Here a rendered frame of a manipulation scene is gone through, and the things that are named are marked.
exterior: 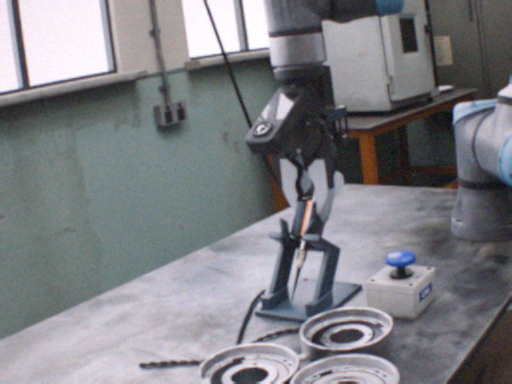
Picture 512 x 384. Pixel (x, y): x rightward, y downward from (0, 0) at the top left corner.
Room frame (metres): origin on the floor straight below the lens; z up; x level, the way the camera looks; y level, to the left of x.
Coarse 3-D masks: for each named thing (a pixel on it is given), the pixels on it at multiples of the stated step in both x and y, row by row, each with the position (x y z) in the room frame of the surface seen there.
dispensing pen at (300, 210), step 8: (312, 200) 0.82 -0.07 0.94; (296, 208) 0.81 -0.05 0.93; (304, 208) 0.80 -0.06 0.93; (296, 216) 0.80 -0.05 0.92; (296, 224) 0.80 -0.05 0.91; (296, 232) 0.79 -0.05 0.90; (304, 248) 0.79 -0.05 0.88; (304, 256) 0.79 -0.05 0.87; (296, 272) 0.78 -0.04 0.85; (296, 280) 0.77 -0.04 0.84
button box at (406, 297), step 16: (384, 272) 0.75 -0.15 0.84; (416, 272) 0.73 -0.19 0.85; (432, 272) 0.72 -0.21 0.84; (368, 288) 0.72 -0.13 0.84; (384, 288) 0.71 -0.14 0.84; (400, 288) 0.69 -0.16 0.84; (416, 288) 0.69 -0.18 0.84; (432, 288) 0.72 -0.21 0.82; (368, 304) 0.72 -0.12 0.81; (384, 304) 0.71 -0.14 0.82; (400, 304) 0.69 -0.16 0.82; (416, 304) 0.68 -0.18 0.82
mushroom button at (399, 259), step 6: (396, 252) 0.74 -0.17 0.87; (402, 252) 0.73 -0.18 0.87; (408, 252) 0.73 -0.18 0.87; (390, 258) 0.72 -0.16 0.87; (396, 258) 0.72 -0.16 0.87; (402, 258) 0.71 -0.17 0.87; (408, 258) 0.71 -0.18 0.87; (414, 258) 0.72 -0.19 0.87; (390, 264) 0.72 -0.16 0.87; (396, 264) 0.71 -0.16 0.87; (402, 264) 0.71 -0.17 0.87; (408, 264) 0.71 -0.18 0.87; (402, 270) 0.72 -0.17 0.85
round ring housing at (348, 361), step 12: (324, 360) 0.55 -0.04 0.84; (336, 360) 0.55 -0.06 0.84; (348, 360) 0.55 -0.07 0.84; (360, 360) 0.54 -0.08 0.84; (372, 360) 0.53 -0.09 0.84; (384, 360) 0.52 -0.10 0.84; (300, 372) 0.53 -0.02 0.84; (312, 372) 0.54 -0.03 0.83; (324, 372) 0.54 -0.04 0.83; (336, 372) 0.54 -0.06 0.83; (372, 372) 0.52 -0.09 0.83; (384, 372) 0.52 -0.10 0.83; (396, 372) 0.50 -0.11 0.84
